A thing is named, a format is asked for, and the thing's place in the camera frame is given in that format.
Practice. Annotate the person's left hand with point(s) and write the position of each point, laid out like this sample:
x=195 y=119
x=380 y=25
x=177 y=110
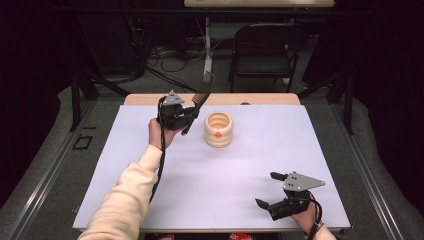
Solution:
x=158 y=135

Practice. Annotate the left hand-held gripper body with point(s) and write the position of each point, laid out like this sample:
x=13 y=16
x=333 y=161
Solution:
x=171 y=115

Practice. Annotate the person's right hand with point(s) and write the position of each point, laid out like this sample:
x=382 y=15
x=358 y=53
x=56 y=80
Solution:
x=306 y=218

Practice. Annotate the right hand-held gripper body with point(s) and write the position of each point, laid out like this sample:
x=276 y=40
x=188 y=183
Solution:
x=296 y=195

